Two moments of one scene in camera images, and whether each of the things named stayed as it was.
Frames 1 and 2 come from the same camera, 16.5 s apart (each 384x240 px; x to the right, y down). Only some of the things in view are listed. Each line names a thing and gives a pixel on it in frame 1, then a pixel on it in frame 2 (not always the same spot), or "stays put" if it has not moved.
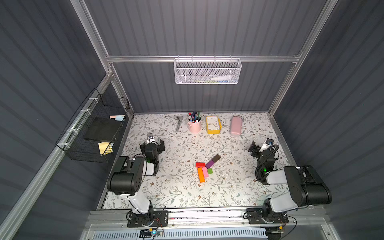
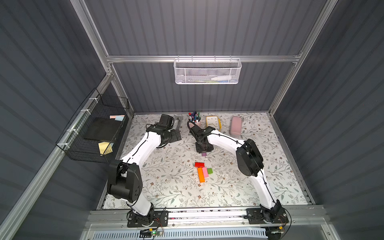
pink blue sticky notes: (118, 117) stays put
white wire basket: (207, 70) stays put
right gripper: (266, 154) to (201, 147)
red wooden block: (200, 164) stays put
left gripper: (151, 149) to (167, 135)
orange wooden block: (201, 174) stays put
